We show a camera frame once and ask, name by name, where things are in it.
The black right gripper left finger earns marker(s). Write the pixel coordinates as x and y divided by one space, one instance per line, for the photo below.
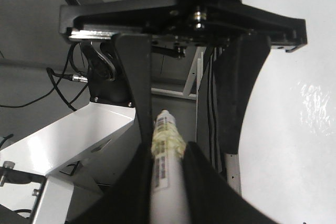
128 200

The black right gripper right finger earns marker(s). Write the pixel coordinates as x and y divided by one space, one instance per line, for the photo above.
210 198

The white metal robot stand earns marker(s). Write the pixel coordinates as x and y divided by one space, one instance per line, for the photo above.
42 176

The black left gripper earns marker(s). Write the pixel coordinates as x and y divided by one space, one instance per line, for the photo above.
198 22

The large white whiteboard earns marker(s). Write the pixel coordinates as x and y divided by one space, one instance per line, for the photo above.
287 145

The white whiteboard marker pen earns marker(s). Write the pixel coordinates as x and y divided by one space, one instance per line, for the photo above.
168 198

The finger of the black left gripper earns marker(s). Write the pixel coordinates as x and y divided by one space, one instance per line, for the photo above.
236 71

